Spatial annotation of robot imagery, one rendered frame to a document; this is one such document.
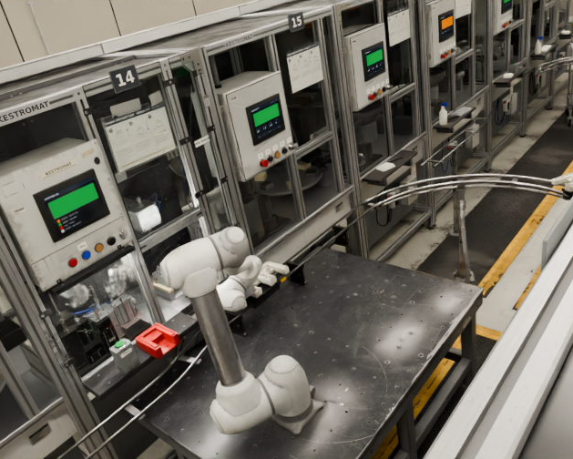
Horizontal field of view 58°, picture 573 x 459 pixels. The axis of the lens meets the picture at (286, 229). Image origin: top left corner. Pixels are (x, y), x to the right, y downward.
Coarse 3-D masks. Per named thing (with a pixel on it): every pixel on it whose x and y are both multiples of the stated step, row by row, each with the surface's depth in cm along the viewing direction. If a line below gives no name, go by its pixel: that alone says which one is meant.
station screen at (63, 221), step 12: (84, 180) 197; (60, 192) 191; (48, 204) 188; (84, 204) 199; (96, 204) 203; (60, 216) 193; (72, 216) 196; (84, 216) 200; (96, 216) 204; (60, 228) 193; (72, 228) 197
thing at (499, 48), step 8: (520, 0) 521; (520, 8) 525; (512, 16) 512; (520, 16) 529; (504, 32) 503; (512, 32) 559; (496, 40) 493; (504, 40) 507; (512, 40) 563; (496, 48) 497; (504, 48) 511; (496, 56) 501; (504, 56) 515; (496, 64) 504; (504, 64) 519; (496, 72) 508
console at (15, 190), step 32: (32, 160) 193; (64, 160) 192; (96, 160) 202; (0, 192) 177; (32, 192) 185; (32, 224) 187; (96, 224) 207; (32, 256) 190; (64, 256) 199; (96, 256) 209
